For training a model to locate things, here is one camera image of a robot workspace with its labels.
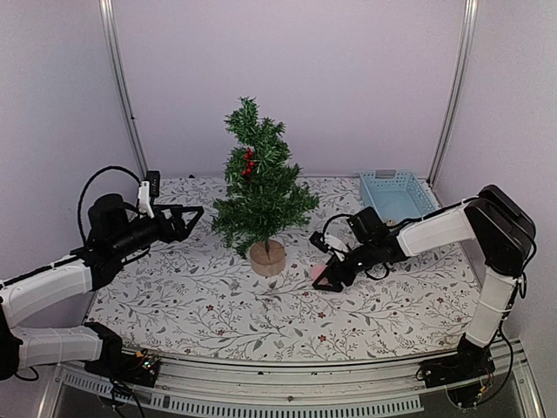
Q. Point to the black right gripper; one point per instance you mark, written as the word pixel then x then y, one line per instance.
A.
pixel 334 266

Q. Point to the floral patterned table mat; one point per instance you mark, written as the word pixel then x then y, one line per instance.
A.
pixel 201 299

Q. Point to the wooden tree stump base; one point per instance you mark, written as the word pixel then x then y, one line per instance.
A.
pixel 267 261

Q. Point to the front aluminium rail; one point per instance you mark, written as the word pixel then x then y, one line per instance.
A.
pixel 202 387

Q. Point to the pink pompom ornament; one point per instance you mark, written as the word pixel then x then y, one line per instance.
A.
pixel 316 272

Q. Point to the right aluminium corner post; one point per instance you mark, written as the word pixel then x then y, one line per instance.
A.
pixel 464 50

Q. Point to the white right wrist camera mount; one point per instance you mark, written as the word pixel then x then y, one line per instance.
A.
pixel 326 242

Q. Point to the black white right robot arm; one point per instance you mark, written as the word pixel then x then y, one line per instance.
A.
pixel 504 233

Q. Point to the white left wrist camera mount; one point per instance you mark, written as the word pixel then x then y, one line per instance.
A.
pixel 148 191

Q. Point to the aluminium corner post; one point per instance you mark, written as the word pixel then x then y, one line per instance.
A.
pixel 108 21
pixel 464 50

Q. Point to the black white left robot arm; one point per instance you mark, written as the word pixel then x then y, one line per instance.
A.
pixel 114 241

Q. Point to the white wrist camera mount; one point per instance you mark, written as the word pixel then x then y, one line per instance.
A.
pixel 326 242
pixel 148 191

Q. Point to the left aluminium corner post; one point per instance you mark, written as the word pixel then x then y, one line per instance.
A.
pixel 108 21

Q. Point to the small red berry sprig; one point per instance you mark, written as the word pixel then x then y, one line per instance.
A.
pixel 250 163

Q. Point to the light blue plastic basket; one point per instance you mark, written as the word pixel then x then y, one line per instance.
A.
pixel 395 194

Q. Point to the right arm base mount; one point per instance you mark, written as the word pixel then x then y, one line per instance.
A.
pixel 470 371

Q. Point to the small green christmas tree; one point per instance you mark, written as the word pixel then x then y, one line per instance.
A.
pixel 273 200

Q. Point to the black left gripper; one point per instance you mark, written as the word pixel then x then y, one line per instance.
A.
pixel 179 232

